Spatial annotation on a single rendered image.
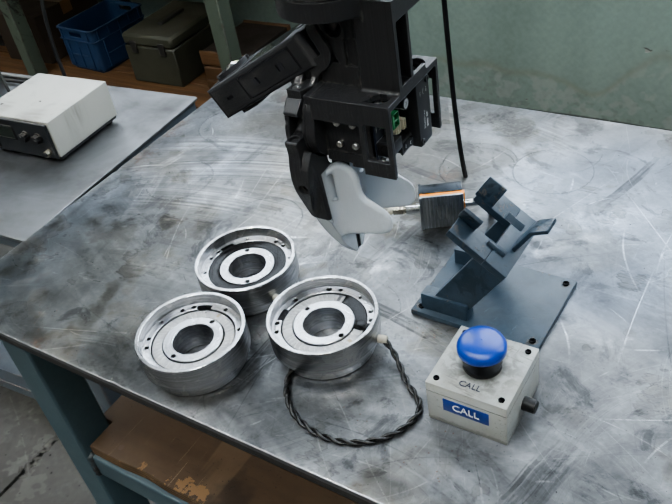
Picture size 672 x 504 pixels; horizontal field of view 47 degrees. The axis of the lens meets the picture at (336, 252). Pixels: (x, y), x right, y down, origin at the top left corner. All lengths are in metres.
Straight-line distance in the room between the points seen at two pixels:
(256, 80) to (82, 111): 0.92
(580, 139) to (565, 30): 1.33
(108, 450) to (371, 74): 0.71
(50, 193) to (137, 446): 0.49
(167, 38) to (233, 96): 2.00
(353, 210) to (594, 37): 1.79
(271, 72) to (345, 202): 0.10
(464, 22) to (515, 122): 1.40
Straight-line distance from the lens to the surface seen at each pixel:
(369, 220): 0.56
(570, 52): 2.34
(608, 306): 0.77
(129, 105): 1.56
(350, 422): 0.68
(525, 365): 0.65
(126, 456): 1.06
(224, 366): 0.71
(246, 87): 0.56
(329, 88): 0.51
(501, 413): 0.63
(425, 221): 0.86
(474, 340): 0.63
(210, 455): 1.02
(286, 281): 0.78
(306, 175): 0.53
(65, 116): 1.42
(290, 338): 0.72
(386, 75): 0.49
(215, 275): 0.81
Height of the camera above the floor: 1.33
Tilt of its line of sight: 38 degrees down
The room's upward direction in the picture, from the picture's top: 11 degrees counter-clockwise
